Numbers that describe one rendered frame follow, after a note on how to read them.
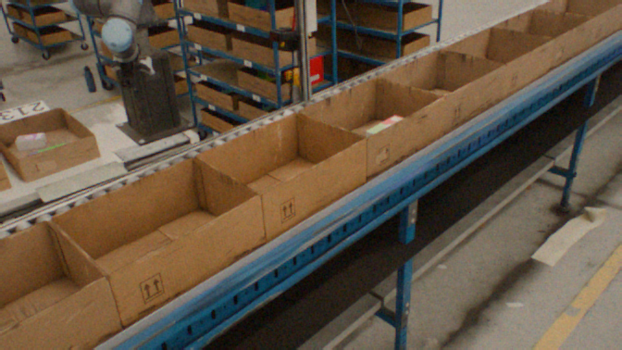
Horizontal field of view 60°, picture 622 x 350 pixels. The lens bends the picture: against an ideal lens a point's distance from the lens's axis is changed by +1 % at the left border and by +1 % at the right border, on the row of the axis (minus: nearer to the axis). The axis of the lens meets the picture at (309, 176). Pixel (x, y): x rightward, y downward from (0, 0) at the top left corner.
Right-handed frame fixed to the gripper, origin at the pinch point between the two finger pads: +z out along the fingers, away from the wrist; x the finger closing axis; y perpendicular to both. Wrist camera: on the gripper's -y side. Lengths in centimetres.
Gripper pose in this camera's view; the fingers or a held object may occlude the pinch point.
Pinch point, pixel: (133, 73)
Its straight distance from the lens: 221.5
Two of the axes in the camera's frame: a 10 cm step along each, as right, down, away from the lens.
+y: 0.5, -9.9, 1.1
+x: -9.9, -0.6, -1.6
